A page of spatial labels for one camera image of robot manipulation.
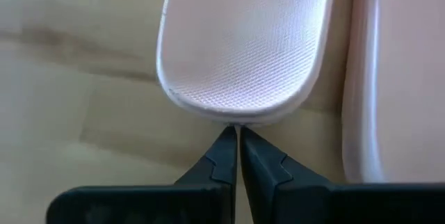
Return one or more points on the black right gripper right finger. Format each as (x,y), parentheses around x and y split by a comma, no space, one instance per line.
(295,203)

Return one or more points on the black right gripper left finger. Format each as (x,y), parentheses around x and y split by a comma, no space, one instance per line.
(194,203)

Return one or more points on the pink rubber slide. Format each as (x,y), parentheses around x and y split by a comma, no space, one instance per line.
(243,43)
(410,78)

